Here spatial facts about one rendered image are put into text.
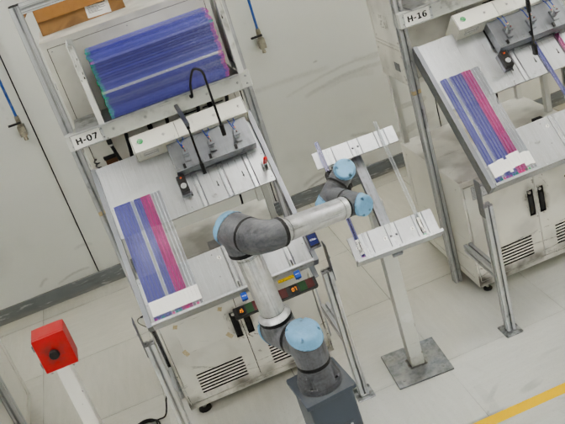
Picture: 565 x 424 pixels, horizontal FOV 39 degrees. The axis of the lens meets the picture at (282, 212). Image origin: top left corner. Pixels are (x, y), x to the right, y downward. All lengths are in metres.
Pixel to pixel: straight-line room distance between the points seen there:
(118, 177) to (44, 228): 1.73
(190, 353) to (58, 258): 1.75
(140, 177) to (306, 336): 1.08
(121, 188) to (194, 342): 0.74
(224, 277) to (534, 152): 1.35
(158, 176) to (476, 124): 1.32
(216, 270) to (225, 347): 0.54
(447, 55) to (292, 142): 1.74
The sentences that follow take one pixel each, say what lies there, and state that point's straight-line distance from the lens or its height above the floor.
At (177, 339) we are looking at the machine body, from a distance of 3.46.
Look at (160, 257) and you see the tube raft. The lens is 3.12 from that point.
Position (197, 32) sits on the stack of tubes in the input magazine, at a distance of 3.17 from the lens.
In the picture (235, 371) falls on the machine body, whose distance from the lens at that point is 3.60.
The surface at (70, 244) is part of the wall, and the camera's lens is 5.01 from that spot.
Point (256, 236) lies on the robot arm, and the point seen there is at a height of 1.16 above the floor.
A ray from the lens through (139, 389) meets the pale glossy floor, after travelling 4.05.
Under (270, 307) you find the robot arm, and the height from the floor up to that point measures 0.85.
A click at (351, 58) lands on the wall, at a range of 5.00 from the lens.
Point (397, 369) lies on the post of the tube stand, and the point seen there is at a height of 0.01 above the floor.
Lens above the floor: 2.23
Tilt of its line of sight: 26 degrees down
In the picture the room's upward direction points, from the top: 18 degrees counter-clockwise
